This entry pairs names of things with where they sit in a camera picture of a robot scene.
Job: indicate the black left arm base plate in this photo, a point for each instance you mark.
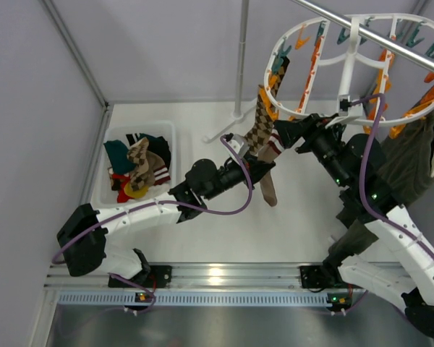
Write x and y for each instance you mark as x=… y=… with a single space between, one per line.
x=159 y=277

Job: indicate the red white sock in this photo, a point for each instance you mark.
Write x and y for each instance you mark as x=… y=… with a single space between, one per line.
x=116 y=180

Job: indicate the yellow red sock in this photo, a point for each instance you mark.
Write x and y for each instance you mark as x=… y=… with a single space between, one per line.
x=127 y=193

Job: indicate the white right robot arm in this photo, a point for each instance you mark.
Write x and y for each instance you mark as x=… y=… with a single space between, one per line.
x=369 y=199

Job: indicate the plain brown ribbed sock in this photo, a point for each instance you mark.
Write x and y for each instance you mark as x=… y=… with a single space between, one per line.
x=158 y=173

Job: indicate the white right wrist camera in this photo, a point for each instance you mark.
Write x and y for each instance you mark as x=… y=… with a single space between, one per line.
x=347 y=113

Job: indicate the beige brown argyle sock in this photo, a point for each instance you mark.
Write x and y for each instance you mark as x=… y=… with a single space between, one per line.
x=137 y=155

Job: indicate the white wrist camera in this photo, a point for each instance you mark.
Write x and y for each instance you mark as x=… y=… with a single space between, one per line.
x=347 y=113
x=238 y=144

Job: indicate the white drying rack stand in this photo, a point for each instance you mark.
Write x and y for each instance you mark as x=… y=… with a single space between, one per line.
x=240 y=110

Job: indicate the white oval clip hanger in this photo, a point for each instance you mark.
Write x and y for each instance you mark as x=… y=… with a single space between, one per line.
x=316 y=31

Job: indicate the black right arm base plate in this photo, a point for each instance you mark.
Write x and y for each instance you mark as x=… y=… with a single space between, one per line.
x=318 y=277

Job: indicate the white plastic laundry basket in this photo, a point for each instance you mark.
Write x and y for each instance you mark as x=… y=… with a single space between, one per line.
x=103 y=196

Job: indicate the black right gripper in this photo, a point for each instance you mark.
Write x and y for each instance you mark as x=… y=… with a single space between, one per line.
x=309 y=131

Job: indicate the aluminium mounting rail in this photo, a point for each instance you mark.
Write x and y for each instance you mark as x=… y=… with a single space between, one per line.
x=196 y=276

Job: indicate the dark teal sock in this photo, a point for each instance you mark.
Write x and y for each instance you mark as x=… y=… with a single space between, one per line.
x=117 y=154

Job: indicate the dark green drawstring shorts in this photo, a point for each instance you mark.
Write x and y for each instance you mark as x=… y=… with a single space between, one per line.
x=407 y=171

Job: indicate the black socks pile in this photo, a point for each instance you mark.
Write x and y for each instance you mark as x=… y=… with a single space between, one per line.
x=157 y=145

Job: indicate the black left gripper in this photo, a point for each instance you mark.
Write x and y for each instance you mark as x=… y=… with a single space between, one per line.
x=249 y=170

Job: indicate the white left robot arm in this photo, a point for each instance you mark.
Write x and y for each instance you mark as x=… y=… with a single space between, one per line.
x=96 y=240

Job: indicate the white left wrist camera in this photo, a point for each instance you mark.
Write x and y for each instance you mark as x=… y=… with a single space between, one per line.
x=238 y=144

